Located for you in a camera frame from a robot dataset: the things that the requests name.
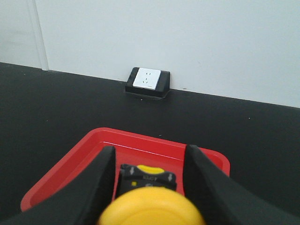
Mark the white socket black housing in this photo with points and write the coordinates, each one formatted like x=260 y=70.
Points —
x=148 y=82

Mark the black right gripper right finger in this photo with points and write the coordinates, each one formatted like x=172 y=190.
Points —
x=221 y=200

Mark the red plastic tray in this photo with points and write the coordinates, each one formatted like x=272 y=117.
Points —
x=131 y=148

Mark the yellow mushroom push button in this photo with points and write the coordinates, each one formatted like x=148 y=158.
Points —
x=147 y=196

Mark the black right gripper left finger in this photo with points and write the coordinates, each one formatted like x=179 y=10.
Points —
x=81 y=201

